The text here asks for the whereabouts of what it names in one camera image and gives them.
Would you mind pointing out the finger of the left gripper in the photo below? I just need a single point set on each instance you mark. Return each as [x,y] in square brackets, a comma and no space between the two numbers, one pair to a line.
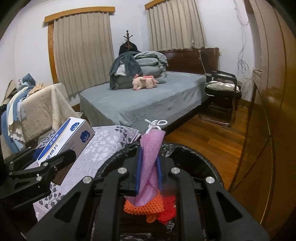
[56,168]
[21,160]

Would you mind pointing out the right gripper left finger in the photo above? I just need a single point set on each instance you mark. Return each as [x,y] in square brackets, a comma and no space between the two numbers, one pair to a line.
[91,209]

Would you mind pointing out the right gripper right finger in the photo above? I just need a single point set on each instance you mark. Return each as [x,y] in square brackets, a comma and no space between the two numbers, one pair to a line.
[205,209]

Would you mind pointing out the red cloth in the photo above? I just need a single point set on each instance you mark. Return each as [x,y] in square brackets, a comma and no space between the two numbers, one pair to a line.
[169,211]

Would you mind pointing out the blue white tissue box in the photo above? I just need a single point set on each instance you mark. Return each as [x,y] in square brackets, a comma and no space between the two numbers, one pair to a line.
[74,134]

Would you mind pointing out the orange foam net sleeve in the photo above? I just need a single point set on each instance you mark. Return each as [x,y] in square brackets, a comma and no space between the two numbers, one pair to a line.
[151,210]

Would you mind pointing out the pink mesh bag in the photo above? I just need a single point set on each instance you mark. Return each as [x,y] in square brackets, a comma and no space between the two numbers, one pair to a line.
[150,143]

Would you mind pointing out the black trash bin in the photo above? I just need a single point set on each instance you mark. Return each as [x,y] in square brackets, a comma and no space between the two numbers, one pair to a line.
[183,157]

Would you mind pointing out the blue white scalloped cloth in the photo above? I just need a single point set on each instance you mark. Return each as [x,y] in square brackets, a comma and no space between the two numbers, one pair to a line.
[11,118]

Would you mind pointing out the beige quilt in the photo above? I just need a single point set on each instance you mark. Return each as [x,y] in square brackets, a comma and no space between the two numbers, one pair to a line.
[47,109]

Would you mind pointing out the wooden wardrobe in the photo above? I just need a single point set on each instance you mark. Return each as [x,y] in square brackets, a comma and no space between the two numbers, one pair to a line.
[264,182]

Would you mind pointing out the grey floral bedspread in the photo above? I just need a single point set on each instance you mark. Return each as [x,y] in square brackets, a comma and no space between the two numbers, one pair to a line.
[107,141]

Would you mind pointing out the grey bed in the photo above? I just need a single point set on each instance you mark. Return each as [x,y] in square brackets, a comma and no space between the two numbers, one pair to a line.
[170,101]

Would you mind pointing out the left beige curtain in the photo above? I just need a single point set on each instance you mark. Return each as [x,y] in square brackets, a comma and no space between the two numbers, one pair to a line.
[83,50]

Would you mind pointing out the beige curtain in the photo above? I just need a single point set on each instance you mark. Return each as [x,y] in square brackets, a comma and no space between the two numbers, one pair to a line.
[83,50]
[175,25]

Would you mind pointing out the black folding chair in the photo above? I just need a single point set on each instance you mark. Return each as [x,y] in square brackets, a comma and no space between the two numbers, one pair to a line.
[223,94]

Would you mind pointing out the pile of grey blankets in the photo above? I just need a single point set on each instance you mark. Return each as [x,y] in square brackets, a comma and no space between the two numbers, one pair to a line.
[132,64]

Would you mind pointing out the pink plush pig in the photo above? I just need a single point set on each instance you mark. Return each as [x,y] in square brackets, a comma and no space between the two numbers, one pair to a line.
[140,82]

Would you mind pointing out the wooden coat rack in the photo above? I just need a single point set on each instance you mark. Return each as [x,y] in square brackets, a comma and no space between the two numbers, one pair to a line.
[127,45]

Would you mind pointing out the dark wooden headboard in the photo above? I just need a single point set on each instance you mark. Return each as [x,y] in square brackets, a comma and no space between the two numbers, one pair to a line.
[197,61]

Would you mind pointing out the right beige curtain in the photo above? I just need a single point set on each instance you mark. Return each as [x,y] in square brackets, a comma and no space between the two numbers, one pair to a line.
[175,25]

